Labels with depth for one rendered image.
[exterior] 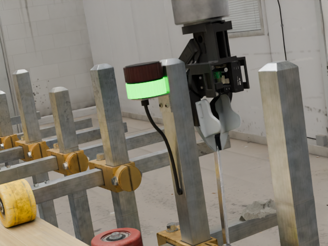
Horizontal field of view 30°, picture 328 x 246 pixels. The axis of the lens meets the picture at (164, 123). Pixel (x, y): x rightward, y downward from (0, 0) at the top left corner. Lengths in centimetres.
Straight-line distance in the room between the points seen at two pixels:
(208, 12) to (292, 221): 36
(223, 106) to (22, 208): 41
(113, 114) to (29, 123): 50
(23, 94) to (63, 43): 814
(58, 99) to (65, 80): 837
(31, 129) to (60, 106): 26
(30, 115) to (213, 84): 79
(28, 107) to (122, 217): 54
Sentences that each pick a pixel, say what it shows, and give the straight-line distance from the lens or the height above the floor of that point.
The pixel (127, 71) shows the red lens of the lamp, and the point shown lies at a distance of 92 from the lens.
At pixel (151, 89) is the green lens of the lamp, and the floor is 113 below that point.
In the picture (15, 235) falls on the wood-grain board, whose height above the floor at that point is 90.
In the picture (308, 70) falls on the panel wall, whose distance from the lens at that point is 500.
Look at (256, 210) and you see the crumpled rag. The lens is 113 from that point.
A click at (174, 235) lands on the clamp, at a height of 87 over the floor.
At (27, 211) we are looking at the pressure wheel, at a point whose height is 93.
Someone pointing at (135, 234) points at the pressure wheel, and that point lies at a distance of 98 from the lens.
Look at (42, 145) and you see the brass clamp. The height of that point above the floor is 96.
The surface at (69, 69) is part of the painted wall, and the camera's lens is 978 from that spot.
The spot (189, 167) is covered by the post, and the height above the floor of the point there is 100.
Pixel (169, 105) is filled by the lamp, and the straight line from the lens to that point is 94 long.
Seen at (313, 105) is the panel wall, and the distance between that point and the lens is 503.
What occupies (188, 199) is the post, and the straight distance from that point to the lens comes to 98.
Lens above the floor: 122
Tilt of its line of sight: 9 degrees down
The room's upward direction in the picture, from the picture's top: 9 degrees counter-clockwise
